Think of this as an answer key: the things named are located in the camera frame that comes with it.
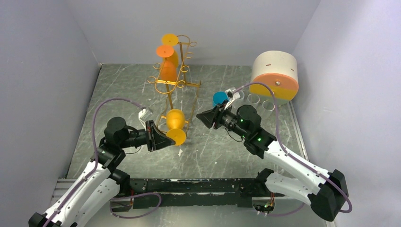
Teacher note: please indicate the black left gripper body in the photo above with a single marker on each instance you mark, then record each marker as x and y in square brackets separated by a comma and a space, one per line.
[144, 136]

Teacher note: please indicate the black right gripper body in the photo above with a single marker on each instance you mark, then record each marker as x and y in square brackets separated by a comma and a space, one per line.
[226, 118]

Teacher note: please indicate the blue wine glass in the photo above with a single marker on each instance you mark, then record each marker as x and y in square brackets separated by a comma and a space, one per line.
[219, 98]

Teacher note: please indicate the yellow wine glass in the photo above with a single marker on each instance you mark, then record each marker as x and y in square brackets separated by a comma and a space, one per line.
[169, 41]
[175, 121]

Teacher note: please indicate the clear wine glass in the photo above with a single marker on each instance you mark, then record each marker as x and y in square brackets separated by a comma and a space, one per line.
[267, 109]
[253, 100]
[238, 98]

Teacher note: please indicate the gold wire glass rack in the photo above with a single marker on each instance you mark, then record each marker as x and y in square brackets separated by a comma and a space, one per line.
[167, 87]

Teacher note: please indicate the orange wine glass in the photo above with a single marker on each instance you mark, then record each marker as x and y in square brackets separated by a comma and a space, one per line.
[169, 64]

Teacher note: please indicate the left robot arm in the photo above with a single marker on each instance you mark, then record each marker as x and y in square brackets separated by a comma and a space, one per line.
[101, 180]

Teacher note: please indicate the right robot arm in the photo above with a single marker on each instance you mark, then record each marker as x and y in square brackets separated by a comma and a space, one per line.
[324, 191]

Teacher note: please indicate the round beige drawer cabinet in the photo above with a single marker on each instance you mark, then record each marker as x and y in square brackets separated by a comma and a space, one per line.
[278, 70]

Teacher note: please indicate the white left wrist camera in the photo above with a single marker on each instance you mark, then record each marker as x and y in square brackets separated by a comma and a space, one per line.
[144, 115]

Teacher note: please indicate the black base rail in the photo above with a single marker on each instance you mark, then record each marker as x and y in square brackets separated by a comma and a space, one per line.
[196, 192]

